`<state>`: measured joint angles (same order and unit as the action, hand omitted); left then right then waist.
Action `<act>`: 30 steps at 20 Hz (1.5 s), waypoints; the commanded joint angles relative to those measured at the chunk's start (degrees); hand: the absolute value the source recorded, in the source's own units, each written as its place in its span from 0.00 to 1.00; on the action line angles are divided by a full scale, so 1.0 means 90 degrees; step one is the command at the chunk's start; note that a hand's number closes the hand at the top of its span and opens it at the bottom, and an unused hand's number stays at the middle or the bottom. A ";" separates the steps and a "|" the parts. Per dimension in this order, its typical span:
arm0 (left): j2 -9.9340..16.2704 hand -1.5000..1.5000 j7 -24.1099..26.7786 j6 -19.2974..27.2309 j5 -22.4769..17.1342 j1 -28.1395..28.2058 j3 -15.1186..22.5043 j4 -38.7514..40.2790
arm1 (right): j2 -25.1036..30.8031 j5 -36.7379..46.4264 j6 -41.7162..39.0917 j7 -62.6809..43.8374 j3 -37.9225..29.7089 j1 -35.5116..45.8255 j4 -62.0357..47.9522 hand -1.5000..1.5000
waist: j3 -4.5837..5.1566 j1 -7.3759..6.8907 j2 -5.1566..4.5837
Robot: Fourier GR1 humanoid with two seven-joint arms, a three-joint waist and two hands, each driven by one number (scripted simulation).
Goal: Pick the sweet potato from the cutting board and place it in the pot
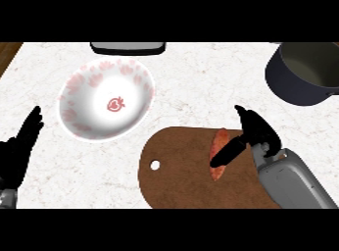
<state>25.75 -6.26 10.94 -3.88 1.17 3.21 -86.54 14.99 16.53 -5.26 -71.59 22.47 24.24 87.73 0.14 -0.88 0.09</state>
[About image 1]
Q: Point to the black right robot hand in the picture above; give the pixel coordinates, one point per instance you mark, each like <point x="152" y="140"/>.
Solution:
<point x="254" y="130"/>

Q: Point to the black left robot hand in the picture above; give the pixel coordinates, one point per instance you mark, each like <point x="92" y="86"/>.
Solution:
<point x="12" y="153"/>

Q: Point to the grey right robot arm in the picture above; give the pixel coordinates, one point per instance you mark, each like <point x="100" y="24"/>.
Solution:
<point x="287" y="181"/>

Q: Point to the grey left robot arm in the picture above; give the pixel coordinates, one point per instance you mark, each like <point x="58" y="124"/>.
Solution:
<point x="3" y="199"/>

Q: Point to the orange sweet potato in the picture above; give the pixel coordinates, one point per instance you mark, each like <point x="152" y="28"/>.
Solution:
<point x="219" y="142"/>

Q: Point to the brown wooden cutting board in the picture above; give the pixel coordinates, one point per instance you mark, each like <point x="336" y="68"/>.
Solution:
<point x="186" y="173"/>

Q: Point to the dark grey pot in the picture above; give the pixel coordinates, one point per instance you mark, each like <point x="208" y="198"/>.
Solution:
<point x="306" y="73"/>

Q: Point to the white bowl with red print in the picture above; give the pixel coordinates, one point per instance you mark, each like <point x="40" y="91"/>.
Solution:
<point x="105" y="99"/>

